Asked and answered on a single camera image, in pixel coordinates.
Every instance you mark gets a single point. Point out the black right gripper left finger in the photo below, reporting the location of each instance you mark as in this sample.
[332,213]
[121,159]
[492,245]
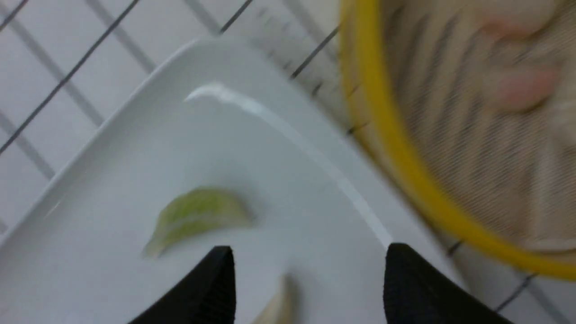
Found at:
[206,295]

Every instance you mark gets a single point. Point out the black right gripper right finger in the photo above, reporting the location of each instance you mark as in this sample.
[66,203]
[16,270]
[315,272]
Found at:
[415,292]

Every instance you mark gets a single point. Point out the pale yellow steamed dumpling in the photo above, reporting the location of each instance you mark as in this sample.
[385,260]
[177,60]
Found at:
[282,307]

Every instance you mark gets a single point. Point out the green steamed dumpling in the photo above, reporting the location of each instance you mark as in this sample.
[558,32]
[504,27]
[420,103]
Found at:
[196,212]

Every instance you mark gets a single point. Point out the white square plate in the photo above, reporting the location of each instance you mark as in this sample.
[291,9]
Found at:
[216,113]

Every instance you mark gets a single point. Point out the pink steamed dumpling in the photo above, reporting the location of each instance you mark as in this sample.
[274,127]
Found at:
[514,90]
[516,18]

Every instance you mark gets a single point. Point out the pink steamed dumpling upper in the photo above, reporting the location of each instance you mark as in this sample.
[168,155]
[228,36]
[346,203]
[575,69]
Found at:
[516,18]

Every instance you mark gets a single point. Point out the white grid tablecloth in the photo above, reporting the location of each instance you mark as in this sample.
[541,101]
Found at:
[66,64]

